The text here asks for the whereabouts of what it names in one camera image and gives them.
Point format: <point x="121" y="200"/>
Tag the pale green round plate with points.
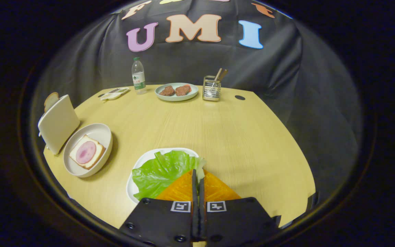
<point x="177" y="98"/>

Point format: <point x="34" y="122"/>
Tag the toasted bread slice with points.
<point x="50" y="101"/>

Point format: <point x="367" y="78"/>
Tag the white round bowl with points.
<point x="98" y="132"/>

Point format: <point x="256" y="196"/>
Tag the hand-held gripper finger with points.
<point x="194" y="206"/>
<point x="201" y="206"/>

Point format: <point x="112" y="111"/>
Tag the white divided bean dish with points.
<point x="114" y="93"/>

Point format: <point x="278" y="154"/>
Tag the white toaster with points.
<point x="58" y="123"/>

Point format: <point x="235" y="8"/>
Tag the wooden stick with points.
<point x="223" y="74"/>
<point x="217" y="74"/>

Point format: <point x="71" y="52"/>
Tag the square bread slice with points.
<point x="98" y="150"/>

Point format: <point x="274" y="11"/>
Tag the clear plastic water bottle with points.
<point x="138" y="77"/>

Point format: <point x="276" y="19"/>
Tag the green lettuce leaf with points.
<point x="156" y="175"/>

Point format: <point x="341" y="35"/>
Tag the pink ham slice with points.
<point x="85" y="152"/>

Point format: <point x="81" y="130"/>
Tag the white square plate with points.
<point x="142" y="160"/>

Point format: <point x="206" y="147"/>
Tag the square utensil holder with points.
<point x="211" y="91"/>

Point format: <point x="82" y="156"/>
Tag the black backdrop cloth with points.
<point x="286" y="68"/>

